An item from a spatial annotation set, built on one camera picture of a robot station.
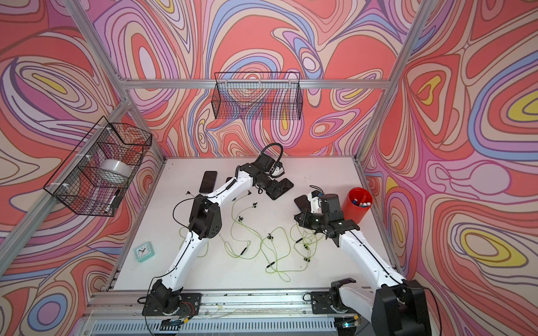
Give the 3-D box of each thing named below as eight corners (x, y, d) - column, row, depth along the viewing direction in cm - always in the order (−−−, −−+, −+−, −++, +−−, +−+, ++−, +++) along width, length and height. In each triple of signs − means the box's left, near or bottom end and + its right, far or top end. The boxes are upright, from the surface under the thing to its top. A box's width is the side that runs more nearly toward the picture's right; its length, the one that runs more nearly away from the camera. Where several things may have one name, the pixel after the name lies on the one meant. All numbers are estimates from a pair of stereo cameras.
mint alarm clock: (140, 264, 85) (136, 261, 82) (136, 252, 88) (132, 249, 86) (155, 255, 87) (152, 252, 85) (151, 243, 90) (148, 241, 88)
